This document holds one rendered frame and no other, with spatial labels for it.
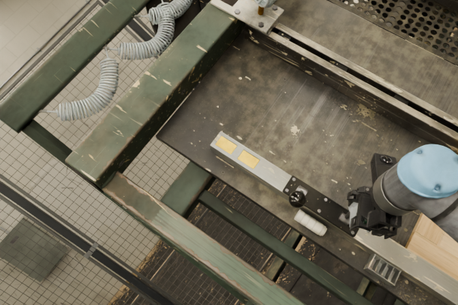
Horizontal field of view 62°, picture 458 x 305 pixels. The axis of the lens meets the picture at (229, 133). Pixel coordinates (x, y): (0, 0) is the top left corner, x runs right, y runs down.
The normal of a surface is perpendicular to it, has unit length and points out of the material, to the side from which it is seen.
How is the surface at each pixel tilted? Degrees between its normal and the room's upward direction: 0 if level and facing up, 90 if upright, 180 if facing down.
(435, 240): 58
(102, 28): 90
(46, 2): 90
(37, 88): 90
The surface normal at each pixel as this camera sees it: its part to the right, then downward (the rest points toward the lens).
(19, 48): 0.37, 0.04
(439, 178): 0.02, -0.40
